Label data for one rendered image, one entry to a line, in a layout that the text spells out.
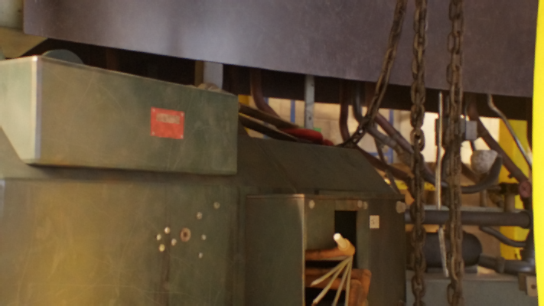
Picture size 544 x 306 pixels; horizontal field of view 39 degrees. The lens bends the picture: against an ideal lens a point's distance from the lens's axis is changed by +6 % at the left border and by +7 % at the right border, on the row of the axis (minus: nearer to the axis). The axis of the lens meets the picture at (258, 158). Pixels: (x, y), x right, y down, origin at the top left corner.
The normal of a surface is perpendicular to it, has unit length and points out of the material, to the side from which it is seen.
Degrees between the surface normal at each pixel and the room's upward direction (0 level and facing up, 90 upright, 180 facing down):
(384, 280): 90
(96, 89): 90
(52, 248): 90
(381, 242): 90
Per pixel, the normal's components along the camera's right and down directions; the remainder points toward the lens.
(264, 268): -0.65, -0.06
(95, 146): 0.76, -0.03
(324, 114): 0.50, -0.04
